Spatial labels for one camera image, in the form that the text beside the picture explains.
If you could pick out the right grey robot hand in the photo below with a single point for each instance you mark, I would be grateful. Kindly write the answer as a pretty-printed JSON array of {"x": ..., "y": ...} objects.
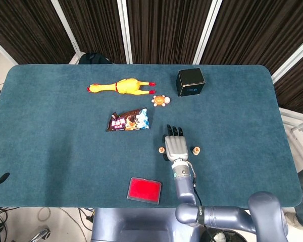
[{"x": 176, "y": 147}]

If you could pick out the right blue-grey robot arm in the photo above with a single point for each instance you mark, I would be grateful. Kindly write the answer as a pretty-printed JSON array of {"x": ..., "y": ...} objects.
[{"x": 184, "y": 189}]

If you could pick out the orange turtle toy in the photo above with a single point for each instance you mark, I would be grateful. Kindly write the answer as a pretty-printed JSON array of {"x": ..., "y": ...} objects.
[{"x": 159, "y": 100}]

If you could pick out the red card in sleeve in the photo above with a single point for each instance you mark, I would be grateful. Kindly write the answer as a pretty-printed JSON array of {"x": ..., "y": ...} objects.
[{"x": 144, "y": 190}]

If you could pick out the brown blue snack bag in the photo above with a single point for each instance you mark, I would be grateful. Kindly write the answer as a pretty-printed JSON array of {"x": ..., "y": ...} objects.
[{"x": 128, "y": 122}]

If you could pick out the black cardboard box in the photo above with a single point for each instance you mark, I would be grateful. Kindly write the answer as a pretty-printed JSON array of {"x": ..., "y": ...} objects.
[{"x": 190, "y": 76}]

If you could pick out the yellow rubber chicken toy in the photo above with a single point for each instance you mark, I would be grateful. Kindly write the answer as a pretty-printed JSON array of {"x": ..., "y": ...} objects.
[{"x": 127, "y": 87}]

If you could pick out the blue-grey robot torso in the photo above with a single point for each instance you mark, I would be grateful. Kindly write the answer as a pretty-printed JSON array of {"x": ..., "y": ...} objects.
[{"x": 141, "y": 221}]

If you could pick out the black trash bin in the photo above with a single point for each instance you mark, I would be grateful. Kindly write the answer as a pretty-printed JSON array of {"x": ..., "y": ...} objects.
[{"x": 207, "y": 237}]

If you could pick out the black bag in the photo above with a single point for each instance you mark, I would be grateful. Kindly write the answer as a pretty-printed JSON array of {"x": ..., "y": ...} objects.
[{"x": 93, "y": 59}]

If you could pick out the dark brown curtain panel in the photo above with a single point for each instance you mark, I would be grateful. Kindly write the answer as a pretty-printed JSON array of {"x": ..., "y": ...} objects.
[
  {"x": 262, "y": 25},
  {"x": 96, "y": 25},
  {"x": 300, "y": 85},
  {"x": 166, "y": 25},
  {"x": 27, "y": 25}
]

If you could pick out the teal table cloth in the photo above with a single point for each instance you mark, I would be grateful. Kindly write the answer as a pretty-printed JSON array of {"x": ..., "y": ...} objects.
[{"x": 53, "y": 126}]

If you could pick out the chrome metal leg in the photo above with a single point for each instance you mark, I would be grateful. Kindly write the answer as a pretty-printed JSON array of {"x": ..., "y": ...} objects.
[{"x": 41, "y": 233}]

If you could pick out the white metal rack frame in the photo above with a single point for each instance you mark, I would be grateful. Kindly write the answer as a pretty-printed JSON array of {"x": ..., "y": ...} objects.
[{"x": 293, "y": 113}]

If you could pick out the white partition frame post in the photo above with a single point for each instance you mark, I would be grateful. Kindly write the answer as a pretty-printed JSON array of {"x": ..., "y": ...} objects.
[
  {"x": 125, "y": 30},
  {"x": 293, "y": 61},
  {"x": 65, "y": 25},
  {"x": 2, "y": 50},
  {"x": 209, "y": 25}
]

